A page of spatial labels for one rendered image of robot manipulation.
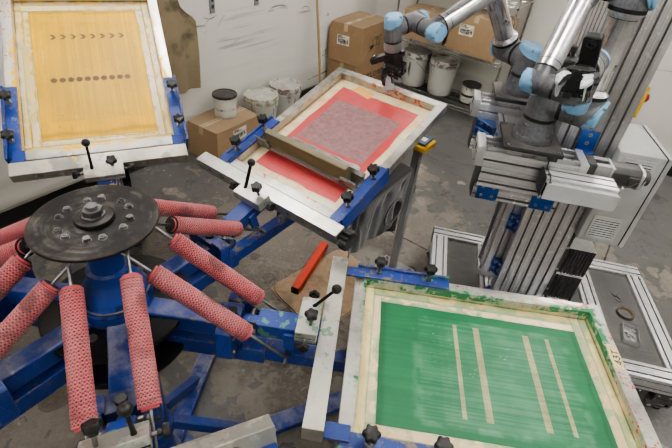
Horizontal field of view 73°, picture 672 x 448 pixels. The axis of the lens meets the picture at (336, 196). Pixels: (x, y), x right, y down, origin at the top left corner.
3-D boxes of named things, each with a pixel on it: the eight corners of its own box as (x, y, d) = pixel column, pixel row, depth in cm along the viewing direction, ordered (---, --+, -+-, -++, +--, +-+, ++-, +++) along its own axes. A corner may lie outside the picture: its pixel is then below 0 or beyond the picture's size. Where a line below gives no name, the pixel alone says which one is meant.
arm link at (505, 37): (512, 72, 222) (486, -27, 183) (491, 61, 233) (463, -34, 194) (531, 56, 222) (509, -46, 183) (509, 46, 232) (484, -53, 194)
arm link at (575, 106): (552, 101, 151) (565, 68, 144) (588, 112, 146) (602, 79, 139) (546, 108, 145) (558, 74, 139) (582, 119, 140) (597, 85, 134)
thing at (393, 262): (385, 255, 305) (412, 126, 250) (414, 270, 295) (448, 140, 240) (367, 272, 290) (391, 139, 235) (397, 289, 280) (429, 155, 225)
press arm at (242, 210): (255, 199, 168) (253, 190, 164) (267, 206, 165) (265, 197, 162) (221, 231, 159) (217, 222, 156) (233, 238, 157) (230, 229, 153)
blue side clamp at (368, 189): (378, 176, 178) (378, 163, 173) (389, 181, 176) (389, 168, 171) (332, 226, 163) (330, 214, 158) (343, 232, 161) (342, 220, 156)
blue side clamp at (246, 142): (273, 127, 203) (270, 115, 198) (282, 131, 201) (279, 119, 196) (225, 167, 188) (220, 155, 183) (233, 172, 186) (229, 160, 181)
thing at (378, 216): (385, 216, 237) (396, 162, 218) (400, 223, 233) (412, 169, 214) (332, 262, 205) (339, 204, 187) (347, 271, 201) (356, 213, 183)
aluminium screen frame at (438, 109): (340, 73, 226) (339, 66, 223) (446, 111, 200) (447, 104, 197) (225, 167, 187) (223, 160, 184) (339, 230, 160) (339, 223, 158)
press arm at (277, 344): (539, 390, 134) (546, 378, 131) (544, 409, 129) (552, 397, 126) (131, 325, 140) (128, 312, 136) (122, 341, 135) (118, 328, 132)
